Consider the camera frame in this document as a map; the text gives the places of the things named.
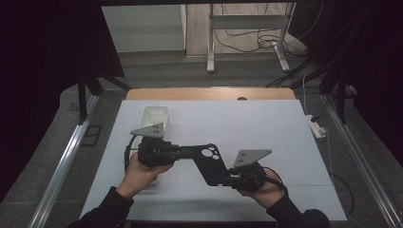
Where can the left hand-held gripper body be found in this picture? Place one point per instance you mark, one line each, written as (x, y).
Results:
(155, 153)

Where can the white cabinet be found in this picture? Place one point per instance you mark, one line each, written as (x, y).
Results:
(142, 28)

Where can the person's left hand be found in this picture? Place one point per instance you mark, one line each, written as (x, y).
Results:
(139, 177)

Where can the white board on table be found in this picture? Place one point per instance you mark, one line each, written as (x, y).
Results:
(253, 126)

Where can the white plastic storage bin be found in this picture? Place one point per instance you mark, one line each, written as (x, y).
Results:
(155, 114)

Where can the person's right hand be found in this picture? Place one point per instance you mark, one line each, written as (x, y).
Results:
(269, 193)

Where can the wooden table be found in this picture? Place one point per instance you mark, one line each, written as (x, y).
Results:
(190, 94)

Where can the white power strip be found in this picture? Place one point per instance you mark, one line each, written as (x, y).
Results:
(315, 126)

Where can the black curtain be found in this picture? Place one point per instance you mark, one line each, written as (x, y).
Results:
(47, 79)
(374, 63)

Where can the black phone case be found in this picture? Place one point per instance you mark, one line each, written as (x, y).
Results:
(210, 167)

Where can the white metal desk frame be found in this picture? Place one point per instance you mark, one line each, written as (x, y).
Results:
(247, 21)

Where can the black metal stand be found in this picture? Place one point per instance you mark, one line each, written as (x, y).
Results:
(83, 101)
(340, 95)

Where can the black table grommet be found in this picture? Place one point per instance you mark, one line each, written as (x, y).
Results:
(242, 98)

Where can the aluminium rail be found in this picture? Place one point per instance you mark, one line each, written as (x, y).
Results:
(358, 155)
(71, 148)

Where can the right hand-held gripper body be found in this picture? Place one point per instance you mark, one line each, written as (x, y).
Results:
(248, 177)

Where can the black frame on floor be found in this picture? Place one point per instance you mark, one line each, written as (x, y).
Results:
(92, 135)

